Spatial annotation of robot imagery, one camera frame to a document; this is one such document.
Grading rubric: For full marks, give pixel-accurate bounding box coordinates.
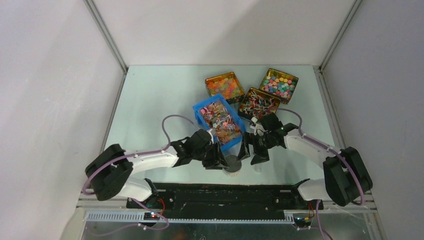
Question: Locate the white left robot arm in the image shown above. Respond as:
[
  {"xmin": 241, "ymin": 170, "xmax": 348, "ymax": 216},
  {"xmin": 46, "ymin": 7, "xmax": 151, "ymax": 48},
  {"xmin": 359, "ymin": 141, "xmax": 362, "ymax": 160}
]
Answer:
[{"xmin": 83, "ymin": 129, "xmax": 228, "ymax": 208}]

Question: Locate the tin of pastel candies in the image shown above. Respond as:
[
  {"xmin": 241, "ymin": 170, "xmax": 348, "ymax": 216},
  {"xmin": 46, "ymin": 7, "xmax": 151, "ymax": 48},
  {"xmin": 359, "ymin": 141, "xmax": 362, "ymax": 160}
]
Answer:
[{"xmin": 258, "ymin": 68, "xmax": 299, "ymax": 105}]

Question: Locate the clear plastic jar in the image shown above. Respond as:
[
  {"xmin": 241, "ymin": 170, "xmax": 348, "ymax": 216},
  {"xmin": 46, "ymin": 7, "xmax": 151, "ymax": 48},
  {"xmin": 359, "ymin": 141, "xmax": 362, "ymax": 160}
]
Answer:
[{"xmin": 222, "ymin": 167, "xmax": 241, "ymax": 177}]

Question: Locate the clear plastic scoop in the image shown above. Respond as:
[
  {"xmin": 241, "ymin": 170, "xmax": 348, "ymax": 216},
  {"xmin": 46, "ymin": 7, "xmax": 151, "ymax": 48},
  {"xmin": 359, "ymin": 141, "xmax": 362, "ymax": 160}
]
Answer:
[{"xmin": 253, "ymin": 163, "xmax": 263, "ymax": 173}]

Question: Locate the grey slotted cable duct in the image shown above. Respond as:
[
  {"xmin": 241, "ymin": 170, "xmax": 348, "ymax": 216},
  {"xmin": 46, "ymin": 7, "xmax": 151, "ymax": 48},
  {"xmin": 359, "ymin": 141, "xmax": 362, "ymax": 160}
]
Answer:
[{"xmin": 84, "ymin": 211, "xmax": 295, "ymax": 224}]

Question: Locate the tin of orange candies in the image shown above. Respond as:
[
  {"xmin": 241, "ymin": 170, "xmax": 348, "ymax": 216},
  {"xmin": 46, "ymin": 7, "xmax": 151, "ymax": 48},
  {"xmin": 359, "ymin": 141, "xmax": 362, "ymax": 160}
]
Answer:
[{"xmin": 204, "ymin": 71, "xmax": 245, "ymax": 105}]

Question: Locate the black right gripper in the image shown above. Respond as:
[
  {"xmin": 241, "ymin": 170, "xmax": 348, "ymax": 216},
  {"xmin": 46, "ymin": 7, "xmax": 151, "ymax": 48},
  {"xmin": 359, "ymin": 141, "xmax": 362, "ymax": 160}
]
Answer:
[{"xmin": 236, "ymin": 131, "xmax": 275, "ymax": 166}]

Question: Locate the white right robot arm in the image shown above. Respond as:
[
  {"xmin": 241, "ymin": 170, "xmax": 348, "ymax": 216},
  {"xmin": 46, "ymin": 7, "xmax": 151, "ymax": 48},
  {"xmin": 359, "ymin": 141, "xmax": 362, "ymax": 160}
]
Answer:
[{"xmin": 229, "ymin": 112, "xmax": 373, "ymax": 209}]

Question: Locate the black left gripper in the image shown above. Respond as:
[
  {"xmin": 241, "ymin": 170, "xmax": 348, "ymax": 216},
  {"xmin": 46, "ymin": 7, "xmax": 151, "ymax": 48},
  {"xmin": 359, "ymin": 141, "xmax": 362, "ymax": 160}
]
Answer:
[{"xmin": 192, "ymin": 141, "xmax": 230, "ymax": 170}]

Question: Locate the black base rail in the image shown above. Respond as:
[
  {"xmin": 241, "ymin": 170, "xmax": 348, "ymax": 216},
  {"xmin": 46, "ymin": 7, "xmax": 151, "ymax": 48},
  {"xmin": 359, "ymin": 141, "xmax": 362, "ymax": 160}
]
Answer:
[{"xmin": 126, "ymin": 183, "xmax": 323, "ymax": 218}]

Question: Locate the blue plastic candy bin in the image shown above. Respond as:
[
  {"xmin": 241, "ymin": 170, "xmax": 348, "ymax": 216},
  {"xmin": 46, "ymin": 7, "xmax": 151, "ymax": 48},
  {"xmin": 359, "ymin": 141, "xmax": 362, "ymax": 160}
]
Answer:
[{"xmin": 192, "ymin": 93, "xmax": 246, "ymax": 152}]

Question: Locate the white jar lid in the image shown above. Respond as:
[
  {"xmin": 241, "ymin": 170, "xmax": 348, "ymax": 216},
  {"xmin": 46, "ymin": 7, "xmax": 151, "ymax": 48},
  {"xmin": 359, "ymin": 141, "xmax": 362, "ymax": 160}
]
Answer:
[{"xmin": 224, "ymin": 154, "xmax": 242, "ymax": 169}]

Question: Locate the tin of wrapped candies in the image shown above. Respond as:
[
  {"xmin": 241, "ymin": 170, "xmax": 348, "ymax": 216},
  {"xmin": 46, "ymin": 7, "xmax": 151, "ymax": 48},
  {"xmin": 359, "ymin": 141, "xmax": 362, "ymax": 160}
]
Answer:
[{"xmin": 237, "ymin": 87, "xmax": 281, "ymax": 121}]

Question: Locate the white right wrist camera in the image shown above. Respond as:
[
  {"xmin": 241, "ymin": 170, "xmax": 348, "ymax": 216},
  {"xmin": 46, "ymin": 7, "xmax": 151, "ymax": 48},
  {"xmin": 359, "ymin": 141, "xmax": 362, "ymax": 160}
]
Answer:
[{"xmin": 249, "ymin": 117, "xmax": 265, "ymax": 136}]

